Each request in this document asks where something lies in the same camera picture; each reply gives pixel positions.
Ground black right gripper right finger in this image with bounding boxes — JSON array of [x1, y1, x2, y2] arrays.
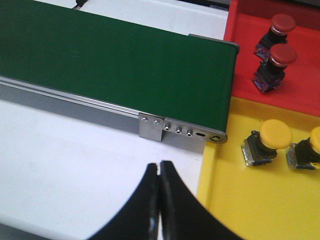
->
[[159, 160, 241, 240]]

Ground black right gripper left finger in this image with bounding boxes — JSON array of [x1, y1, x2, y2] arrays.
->
[[92, 163, 159, 240]]

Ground yellow mushroom push button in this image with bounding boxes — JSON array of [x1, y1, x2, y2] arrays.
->
[[241, 119, 293, 167], [286, 126, 320, 170]]

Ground red mushroom push button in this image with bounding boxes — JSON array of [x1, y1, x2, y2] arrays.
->
[[252, 43, 298, 94], [254, 13, 296, 60]]

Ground yellow plastic bin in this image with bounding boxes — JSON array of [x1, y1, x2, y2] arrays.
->
[[197, 97, 320, 240]]

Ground green conveyor belt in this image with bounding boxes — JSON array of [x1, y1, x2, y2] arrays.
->
[[0, 0, 238, 132]]

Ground red plastic bin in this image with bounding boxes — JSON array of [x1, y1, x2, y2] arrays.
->
[[223, 0, 320, 118]]

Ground steel end bracket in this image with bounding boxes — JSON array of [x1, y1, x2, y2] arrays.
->
[[163, 117, 228, 144]]

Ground steel conveyor support bracket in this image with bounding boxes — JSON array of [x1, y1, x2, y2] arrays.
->
[[138, 112, 164, 142]]

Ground aluminium conveyor frame rail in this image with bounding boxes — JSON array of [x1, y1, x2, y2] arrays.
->
[[0, 75, 140, 119]]

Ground black sensor with cable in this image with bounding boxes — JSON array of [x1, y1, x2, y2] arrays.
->
[[72, 0, 88, 10]]

